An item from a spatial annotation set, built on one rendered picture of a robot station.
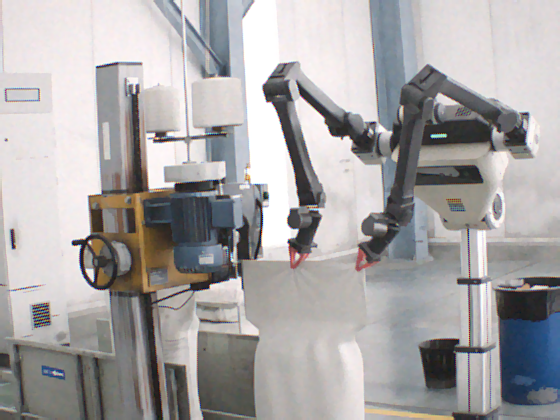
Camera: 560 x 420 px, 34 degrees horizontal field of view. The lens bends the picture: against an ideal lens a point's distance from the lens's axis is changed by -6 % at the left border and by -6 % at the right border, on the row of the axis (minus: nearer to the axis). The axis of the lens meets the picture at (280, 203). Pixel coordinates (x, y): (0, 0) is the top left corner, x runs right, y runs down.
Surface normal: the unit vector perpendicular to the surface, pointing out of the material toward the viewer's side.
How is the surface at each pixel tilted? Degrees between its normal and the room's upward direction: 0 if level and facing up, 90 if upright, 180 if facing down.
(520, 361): 93
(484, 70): 90
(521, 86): 90
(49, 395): 90
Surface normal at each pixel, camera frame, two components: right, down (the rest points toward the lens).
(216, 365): -0.60, 0.08
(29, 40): 0.79, -0.02
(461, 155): -0.44, -0.71
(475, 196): -0.42, 0.70
